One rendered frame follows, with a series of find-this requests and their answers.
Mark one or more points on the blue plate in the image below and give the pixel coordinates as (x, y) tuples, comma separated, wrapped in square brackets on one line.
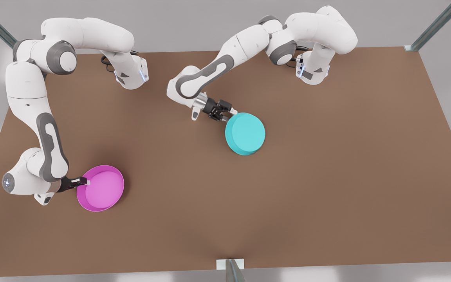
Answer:
[(246, 134)]

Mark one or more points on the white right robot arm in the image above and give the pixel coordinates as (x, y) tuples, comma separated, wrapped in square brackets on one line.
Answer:
[(26, 102)]

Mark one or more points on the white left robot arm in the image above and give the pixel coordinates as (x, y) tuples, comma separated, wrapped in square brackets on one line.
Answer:
[(249, 43)]

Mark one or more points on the pink plate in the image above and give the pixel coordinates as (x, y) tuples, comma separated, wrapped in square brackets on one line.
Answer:
[(102, 188)]

